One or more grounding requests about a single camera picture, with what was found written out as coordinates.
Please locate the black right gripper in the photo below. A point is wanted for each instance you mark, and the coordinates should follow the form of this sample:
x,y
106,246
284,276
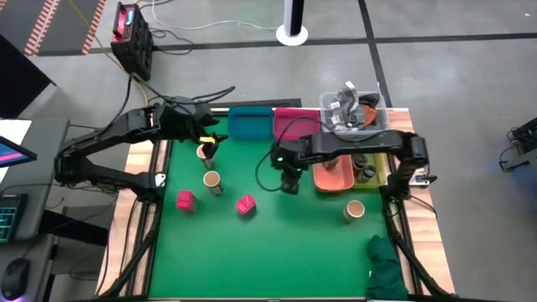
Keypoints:
x,y
293,155

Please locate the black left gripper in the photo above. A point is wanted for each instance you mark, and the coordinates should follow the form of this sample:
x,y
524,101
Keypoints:
x,y
189,117

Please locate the tan lid spice jar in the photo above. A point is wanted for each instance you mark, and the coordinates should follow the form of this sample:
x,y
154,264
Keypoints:
x,y
208,161
355,209
212,179

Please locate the pink cube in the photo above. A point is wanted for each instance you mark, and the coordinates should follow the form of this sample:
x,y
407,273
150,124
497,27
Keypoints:
x,y
246,204
185,200

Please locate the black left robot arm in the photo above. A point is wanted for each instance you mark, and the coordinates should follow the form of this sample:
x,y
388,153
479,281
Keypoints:
x,y
117,130

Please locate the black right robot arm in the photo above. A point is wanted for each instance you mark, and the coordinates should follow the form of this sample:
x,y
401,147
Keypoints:
x,y
361,142

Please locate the blue plastic bin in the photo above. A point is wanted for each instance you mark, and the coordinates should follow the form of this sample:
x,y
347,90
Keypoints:
x,y
250,123

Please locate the orange plastic bin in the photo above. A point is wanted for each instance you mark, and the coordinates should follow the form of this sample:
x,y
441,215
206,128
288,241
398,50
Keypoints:
x,y
335,180

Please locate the black textured strip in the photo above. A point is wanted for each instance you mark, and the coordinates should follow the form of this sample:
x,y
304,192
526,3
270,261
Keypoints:
x,y
260,103

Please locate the pink plastic bin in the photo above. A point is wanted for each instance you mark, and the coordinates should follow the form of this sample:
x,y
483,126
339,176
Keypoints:
x,y
308,117

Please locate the green table mat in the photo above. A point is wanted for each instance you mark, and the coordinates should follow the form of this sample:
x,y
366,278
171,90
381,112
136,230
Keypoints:
x,y
272,260

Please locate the clear plastic storage box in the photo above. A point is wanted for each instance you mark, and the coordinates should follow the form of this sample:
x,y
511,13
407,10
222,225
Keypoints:
x,y
327,105

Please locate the yellow-green plastic bin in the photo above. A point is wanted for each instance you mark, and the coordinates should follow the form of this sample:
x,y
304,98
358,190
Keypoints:
x,y
379,168

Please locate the white grey packets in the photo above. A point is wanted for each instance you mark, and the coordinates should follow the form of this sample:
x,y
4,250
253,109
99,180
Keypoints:
x,y
342,102

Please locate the orange item in box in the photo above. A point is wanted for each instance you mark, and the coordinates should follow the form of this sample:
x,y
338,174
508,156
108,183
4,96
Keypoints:
x,y
369,115

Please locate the black item in box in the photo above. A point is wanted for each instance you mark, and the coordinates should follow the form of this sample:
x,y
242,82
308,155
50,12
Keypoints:
x,y
369,99

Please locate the black red power station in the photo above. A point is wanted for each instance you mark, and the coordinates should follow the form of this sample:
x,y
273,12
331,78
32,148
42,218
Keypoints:
x,y
134,46

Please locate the dark green cloth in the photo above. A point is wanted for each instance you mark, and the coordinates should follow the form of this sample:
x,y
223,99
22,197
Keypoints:
x,y
384,268

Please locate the white round-base pole stand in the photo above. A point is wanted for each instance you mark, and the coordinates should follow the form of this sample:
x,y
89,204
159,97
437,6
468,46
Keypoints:
x,y
291,35

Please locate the grey desk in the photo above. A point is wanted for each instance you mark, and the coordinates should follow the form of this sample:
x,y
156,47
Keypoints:
x,y
46,138

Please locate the white paper sheet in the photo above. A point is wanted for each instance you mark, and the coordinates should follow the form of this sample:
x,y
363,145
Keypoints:
x,y
14,130

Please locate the computer monitor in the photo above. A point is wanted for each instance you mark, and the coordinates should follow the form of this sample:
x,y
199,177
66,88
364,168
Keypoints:
x,y
12,153

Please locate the black panel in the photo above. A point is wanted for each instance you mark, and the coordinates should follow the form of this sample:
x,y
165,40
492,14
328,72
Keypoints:
x,y
17,79

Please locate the backlit black keyboard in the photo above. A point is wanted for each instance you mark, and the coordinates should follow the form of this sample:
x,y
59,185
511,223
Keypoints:
x,y
8,218

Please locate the black computer mouse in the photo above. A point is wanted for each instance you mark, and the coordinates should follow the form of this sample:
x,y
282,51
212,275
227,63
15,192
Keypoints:
x,y
14,279

